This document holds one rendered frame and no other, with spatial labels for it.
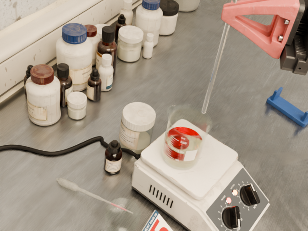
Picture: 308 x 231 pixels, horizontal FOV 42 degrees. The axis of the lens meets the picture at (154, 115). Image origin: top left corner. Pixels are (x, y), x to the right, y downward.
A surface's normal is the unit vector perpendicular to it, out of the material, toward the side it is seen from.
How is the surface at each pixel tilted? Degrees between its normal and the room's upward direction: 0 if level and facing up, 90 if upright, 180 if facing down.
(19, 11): 90
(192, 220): 90
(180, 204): 90
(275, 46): 91
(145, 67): 0
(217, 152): 0
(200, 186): 0
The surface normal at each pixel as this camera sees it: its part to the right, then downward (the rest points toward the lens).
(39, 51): 0.86, 0.43
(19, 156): 0.14, -0.72
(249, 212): 0.51, -0.36
